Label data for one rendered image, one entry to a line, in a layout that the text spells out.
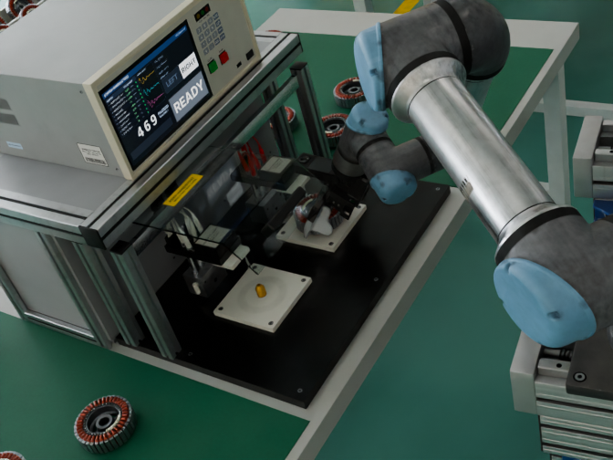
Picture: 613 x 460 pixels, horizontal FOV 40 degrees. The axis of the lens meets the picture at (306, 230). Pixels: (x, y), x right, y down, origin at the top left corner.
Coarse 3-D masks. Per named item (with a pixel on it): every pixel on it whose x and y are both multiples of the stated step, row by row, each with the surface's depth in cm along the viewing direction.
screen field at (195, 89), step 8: (200, 72) 164; (192, 80) 163; (200, 80) 165; (184, 88) 162; (192, 88) 163; (200, 88) 165; (176, 96) 160; (184, 96) 162; (192, 96) 164; (200, 96) 166; (176, 104) 160; (184, 104) 162; (192, 104) 164; (176, 112) 161; (184, 112) 163
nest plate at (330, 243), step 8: (360, 208) 187; (352, 216) 186; (360, 216) 187; (344, 224) 184; (352, 224) 184; (296, 232) 186; (336, 232) 183; (344, 232) 182; (288, 240) 185; (296, 240) 184; (304, 240) 183; (312, 240) 182; (320, 240) 182; (328, 240) 181; (336, 240) 181; (320, 248) 181; (328, 248) 180; (336, 248) 180
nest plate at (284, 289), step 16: (272, 272) 178; (288, 272) 176; (240, 288) 176; (272, 288) 174; (288, 288) 172; (304, 288) 172; (224, 304) 173; (240, 304) 172; (256, 304) 171; (272, 304) 170; (288, 304) 169; (240, 320) 169; (256, 320) 167; (272, 320) 166
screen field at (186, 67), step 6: (192, 54) 162; (186, 60) 161; (192, 60) 162; (180, 66) 159; (186, 66) 161; (192, 66) 162; (174, 72) 158; (180, 72) 160; (186, 72) 161; (168, 78) 157; (174, 78) 159; (180, 78) 160; (162, 84) 156; (168, 84) 158; (174, 84) 159; (168, 90) 158
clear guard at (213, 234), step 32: (224, 160) 162; (256, 160) 159; (288, 160) 157; (192, 192) 156; (224, 192) 154; (256, 192) 151; (288, 192) 153; (320, 192) 156; (160, 224) 151; (192, 224) 149; (224, 224) 146; (256, 224) 147; (288, 224) 150; (256, 256) 144
